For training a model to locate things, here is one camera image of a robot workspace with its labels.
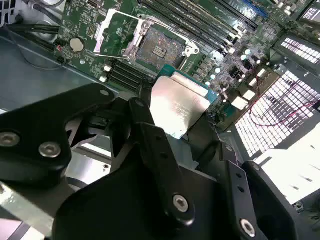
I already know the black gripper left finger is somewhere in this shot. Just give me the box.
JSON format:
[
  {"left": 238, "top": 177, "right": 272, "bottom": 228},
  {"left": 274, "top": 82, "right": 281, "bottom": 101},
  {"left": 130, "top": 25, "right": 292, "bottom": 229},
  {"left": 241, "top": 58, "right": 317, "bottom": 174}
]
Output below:
[{"left": 0, "top": 80, "right": 196, "bottom": 227}]

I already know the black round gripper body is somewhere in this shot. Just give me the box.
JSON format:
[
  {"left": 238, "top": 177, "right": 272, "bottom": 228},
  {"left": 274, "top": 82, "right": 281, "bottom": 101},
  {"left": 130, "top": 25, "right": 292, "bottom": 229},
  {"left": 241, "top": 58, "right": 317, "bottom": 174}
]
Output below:
[{"left": 51, "top": 134, "right": 245, "bottom": 240}]

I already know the silver CPU with green edge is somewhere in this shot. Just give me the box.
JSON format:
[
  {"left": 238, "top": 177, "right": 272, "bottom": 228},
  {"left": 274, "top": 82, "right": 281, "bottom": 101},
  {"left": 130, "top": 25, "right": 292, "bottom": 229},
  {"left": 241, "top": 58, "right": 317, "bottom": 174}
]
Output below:
[{"left": 149, "top": 63, "right": 212, "bottom": 140}]

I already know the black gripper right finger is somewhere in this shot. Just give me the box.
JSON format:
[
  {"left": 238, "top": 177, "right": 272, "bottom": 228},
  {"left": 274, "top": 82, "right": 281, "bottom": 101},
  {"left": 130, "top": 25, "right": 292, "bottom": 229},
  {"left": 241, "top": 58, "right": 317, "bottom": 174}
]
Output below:
[{"left": 186, "top": 111, "right": 305, "bottom": 240}]

